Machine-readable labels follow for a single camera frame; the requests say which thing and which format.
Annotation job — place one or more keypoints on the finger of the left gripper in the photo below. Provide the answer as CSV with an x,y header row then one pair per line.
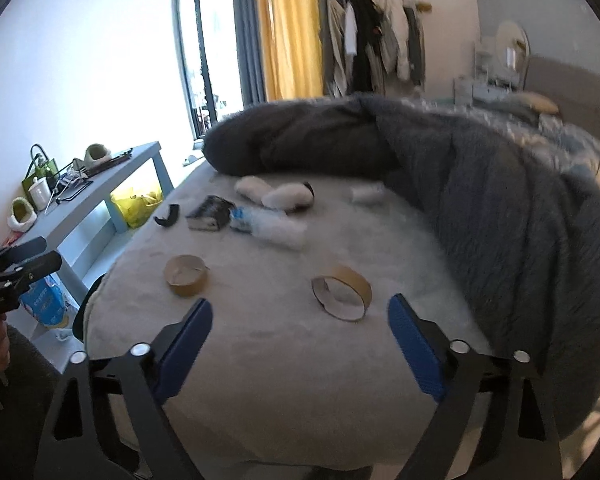
x,y
39,266
11,255

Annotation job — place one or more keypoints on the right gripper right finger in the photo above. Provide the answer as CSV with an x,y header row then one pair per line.
x,y
518,439

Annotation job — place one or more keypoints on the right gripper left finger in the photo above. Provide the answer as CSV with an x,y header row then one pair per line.
x,y
106,418

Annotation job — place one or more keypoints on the brown tape roll with liner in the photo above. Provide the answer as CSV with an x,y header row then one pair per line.
x,y
186,275

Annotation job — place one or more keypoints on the black curved plastic piece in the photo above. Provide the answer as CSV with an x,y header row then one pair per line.
x,y
171,218

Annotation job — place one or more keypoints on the brown cardboard tape roll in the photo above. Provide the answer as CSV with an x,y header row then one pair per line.
x,y
343,293

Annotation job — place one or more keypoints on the black and white small box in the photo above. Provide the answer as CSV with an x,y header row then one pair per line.
x,y
212,214

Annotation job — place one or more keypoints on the blue white plastic wrapper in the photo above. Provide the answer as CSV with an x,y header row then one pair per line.
x,y
272,227

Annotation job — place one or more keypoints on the green white slipper near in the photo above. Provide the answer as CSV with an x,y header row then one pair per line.
x,y
22,215

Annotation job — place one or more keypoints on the green white slipper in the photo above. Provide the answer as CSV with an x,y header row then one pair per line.
x,y
22,215
95,155

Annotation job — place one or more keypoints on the blue printed package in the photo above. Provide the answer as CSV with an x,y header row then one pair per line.
x,y
46,302

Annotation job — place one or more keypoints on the white lidded mug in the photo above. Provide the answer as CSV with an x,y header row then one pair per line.
x,y
39,192

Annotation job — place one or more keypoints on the light blue side table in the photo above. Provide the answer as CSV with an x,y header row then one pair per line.
x,y
62,219

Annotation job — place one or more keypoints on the green tote bag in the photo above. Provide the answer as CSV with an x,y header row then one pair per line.
x,y
41,167

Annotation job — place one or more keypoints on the dark wooden sticks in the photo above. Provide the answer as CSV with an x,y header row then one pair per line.
x,y
105,163

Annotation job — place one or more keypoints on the green white slipper far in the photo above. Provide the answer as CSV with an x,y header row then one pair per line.
x,y
95,155

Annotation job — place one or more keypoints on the yellow plastic bag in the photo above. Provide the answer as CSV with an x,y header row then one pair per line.
x,y
136,208

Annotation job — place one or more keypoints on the dark grey fleece blanket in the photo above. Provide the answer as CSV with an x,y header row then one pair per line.
x,y
522,239

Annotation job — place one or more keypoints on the bed mattress with grey sheet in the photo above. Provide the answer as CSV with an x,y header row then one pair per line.
x,y
280,386

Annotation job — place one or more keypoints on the white rolled sock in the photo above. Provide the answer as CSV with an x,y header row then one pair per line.
x,y
252,188

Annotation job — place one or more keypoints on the white sock with black trim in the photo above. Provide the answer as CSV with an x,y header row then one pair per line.
x,y
289,197

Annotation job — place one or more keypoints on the grey curtain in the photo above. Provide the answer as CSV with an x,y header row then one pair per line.
x,y
248,48

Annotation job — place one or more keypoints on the beige pillow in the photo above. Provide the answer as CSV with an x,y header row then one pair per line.
x,y
537,102

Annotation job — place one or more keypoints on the glass balcony door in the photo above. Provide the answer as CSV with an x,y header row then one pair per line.
x,y
206,47

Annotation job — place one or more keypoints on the brown bed headboard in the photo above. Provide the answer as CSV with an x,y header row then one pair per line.
x,y
574,89

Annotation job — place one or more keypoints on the white vanity with mirror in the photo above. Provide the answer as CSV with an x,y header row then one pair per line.
x,y
498,64

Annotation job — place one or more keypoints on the yellow curtain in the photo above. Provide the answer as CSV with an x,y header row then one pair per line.
x,y
291,48

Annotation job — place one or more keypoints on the clothes on rack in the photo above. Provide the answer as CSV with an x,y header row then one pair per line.
x,y
374,46

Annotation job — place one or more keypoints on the black wire stand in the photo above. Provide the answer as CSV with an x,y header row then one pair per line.
x,y
67,183

